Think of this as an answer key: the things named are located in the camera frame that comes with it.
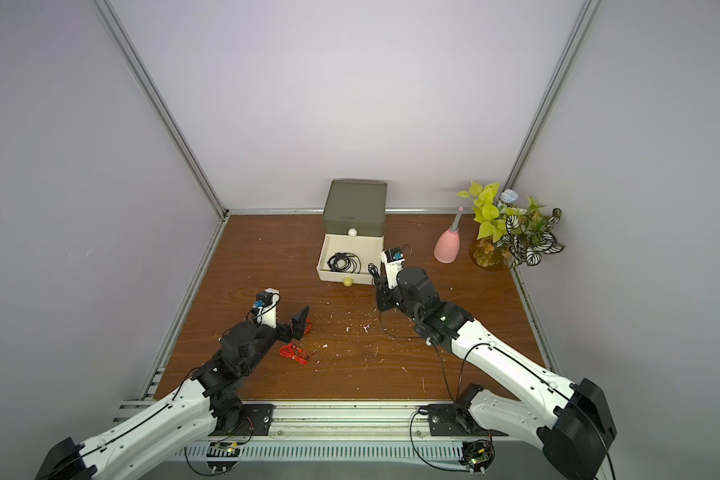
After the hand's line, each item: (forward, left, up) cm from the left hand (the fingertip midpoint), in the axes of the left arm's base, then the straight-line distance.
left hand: (296, 303), depth 79 cm
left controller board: (-32, +16, -18) cm, 41 cm away
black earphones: (+17, -17, -6) cm, 25 cm away
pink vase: (+26, -46, -7) cm, 54 cm away
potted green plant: (+17, -59, +11) cm, 62 cm away
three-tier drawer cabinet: (+27, -15, +5) cm, 31 cm away
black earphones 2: (+6, -21, +8) cm, 23 cm away
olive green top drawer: (+24, -15, +4) cm, 29 cm away
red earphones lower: (-9, +2, -14) cm, 16 cm away
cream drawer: (+23, -19, -5) cm, 30 cm away
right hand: (+4, -22, +8) cm, 24 cm away
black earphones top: (+18, -10, -6) cm, 22 cm away
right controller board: (-31, -46, -15) cm, 58 cm away
